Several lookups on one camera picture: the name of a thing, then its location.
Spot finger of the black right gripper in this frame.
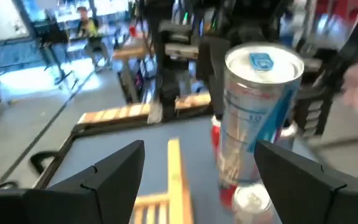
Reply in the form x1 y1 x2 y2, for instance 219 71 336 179
197 36 229 121
293 90 326 138

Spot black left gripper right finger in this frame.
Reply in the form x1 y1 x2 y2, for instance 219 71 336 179
253 139 358 224

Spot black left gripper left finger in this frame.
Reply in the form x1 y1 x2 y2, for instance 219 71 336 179
0 139 145 224

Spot silver light-blue Red Bull can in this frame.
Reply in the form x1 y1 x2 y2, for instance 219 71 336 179
218 42 306 189

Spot wooden slatted shelf rack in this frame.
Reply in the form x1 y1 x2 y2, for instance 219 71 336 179
131 138 195 224

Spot silver Diet Coke can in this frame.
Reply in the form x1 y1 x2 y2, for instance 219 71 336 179
232 182 281 224

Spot red soda can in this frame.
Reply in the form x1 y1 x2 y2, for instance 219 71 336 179
210 114 223 158

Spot red Fanta can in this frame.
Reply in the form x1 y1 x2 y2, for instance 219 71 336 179
218 182 239 210

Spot black cable loop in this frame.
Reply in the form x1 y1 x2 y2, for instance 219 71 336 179
29 151 60 175

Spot black table frame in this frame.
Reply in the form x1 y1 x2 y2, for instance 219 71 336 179
31 105 214 190

